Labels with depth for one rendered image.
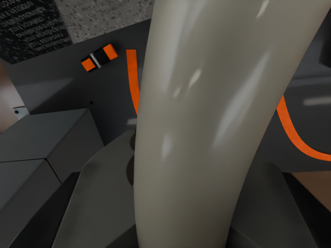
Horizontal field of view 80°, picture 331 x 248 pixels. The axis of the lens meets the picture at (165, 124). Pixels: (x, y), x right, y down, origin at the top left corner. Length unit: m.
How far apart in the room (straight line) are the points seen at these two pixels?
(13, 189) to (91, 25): 0.59
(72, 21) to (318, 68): 1.03
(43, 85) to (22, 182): 0.57
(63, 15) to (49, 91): 0.88
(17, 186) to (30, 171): 0.07
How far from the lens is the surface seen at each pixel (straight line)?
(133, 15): 0.36
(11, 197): 0.78
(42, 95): 1.26
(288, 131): 1.27
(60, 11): 0.37
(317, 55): 1.14
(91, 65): 1.05
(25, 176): 0.83
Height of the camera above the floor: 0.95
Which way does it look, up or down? 58 degrees down
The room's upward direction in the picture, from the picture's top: 173 degrees counter-clockwise
